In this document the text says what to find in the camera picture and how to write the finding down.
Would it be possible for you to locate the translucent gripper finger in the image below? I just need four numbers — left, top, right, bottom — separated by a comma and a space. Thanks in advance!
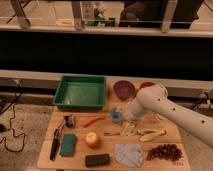
127, 125, 137, 136
120, 122, 129, 136

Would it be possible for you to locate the black handled knife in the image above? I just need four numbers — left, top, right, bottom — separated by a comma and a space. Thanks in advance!
50, 121, 65, 161

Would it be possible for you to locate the bunch of red grapes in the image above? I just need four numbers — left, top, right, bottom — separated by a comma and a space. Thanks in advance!
147, 144, 182, 161

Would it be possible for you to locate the orange pepper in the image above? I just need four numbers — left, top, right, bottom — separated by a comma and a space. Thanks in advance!
80, 116, 105, 127

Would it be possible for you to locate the black binder clip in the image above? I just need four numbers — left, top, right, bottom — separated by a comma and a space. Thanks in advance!
64, 115, 75, 128

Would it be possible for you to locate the green sponge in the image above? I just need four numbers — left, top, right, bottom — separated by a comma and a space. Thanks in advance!
60, 133, 77, 157

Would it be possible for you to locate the black cable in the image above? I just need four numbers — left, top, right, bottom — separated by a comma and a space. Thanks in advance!
0, 79, 27, 154

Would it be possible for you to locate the wooden cutting board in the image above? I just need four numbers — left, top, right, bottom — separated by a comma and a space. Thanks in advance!
37, 80, 191, 171

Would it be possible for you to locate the yellow banana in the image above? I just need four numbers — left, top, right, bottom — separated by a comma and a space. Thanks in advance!
137, 129, 166, 142

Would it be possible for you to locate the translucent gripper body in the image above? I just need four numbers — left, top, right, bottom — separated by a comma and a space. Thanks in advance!
123, 101, 143, 125

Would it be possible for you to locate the metal fork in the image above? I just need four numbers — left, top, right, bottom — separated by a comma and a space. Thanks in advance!
103, 132, 120, 136

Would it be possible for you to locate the black eraser block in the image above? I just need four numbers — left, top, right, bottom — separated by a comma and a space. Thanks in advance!
85, 154, 110, 167

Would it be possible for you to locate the blue paper cup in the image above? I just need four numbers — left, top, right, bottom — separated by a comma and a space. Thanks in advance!
110, 107, 122, 123

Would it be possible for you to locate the blue grey cloth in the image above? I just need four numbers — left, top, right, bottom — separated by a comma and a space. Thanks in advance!
114, 143, 143, 168

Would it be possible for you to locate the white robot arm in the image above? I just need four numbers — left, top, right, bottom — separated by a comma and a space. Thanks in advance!
123, 84, 213, 148

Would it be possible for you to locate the green plastic tray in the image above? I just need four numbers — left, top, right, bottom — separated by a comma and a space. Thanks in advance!
53, 76, 106, 110

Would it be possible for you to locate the orange bowl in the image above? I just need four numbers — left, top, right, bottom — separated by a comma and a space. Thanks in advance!
139, 82, 155, 89

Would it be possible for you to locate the purple bowl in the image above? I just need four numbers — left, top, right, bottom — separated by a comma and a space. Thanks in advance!
113, 80, 136, 100

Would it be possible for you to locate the yellow apple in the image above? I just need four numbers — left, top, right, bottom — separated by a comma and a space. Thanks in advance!
85, 132, 100, 148

